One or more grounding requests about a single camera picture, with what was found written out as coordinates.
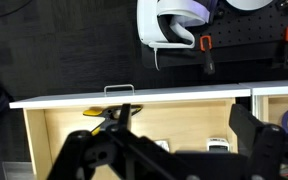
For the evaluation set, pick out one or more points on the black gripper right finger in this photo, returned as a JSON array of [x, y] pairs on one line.
[[256, 136]]

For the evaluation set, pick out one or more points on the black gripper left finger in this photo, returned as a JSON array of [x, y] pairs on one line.
[[121, 124]]

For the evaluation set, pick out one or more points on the white right drawer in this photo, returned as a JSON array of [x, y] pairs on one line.
[[184, 117]]

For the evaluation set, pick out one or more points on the yellow black spring clamp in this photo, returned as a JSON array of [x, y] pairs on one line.
[[109, 114]]

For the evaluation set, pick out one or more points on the white handheld meter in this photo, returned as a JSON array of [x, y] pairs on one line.
[[217, 144]]

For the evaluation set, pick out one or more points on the clear plastic tray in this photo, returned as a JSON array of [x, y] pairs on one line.
[[163, 144]]

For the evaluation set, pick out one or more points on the white VR headset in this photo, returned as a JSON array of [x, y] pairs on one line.
[[163, 24]]

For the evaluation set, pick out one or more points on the small orange black clamp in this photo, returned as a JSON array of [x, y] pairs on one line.
[[205, 47]]

